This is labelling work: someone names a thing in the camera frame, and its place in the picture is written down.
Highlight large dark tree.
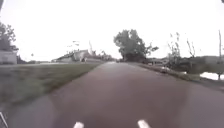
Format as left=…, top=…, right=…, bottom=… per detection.
left=113, top=28, right=160, bottom=63

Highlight pale wall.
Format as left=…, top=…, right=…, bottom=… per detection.
left=0, top=50, right=18, bottom=65

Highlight grass bank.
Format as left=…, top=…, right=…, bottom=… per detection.
left=129, top=61, right=224, bottom=93

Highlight robot's own part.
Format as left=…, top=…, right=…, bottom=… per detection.
left=73, top=121, right=85, bottom=128
left=137, top=119, right=152, bottom=128

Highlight building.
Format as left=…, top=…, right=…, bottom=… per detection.
left=51, top=49, right=106, bottom=64

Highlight water channel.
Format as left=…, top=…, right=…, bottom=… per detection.
left=199, top=71, right=224, bottom=82

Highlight reddish grey asphalt path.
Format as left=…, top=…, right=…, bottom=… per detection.
left=6, top=61, right=224, bottom=128

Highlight bare trees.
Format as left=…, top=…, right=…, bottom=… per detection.
left=166, top=31, right=198, bottom=68

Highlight grass verge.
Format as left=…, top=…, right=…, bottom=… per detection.
left=0, top=62, right=105, bottom=111

